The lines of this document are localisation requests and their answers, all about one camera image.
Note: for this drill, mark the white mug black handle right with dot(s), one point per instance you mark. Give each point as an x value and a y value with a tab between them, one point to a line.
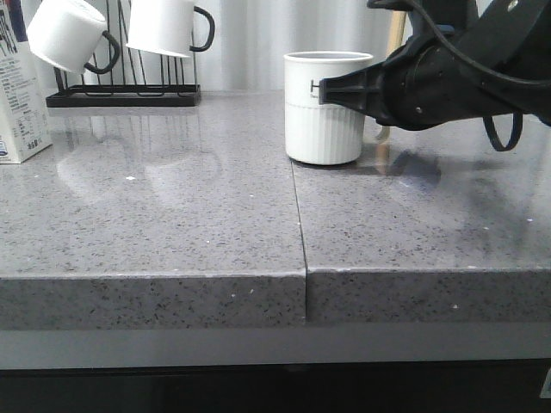
165	27

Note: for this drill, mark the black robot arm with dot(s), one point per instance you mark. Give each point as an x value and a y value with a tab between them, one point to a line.
505	51

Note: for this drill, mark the white HOME ribbed cup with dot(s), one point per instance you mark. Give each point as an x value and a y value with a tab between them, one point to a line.
318	134

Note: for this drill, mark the white blue milk carton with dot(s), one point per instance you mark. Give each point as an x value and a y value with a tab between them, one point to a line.
24	122

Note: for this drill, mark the wooden mug tree stand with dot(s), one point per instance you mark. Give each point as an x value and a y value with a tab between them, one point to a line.
395	38

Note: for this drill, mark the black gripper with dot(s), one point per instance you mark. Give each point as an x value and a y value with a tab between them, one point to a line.
418	87

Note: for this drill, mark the black wire mug rack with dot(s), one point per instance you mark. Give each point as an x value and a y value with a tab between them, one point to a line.
139	79

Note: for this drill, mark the white mug black handle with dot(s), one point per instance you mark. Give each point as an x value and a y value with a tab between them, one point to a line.
66	34
165	27

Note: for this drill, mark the white mug black handle left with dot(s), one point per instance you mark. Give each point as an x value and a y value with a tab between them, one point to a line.
66	34

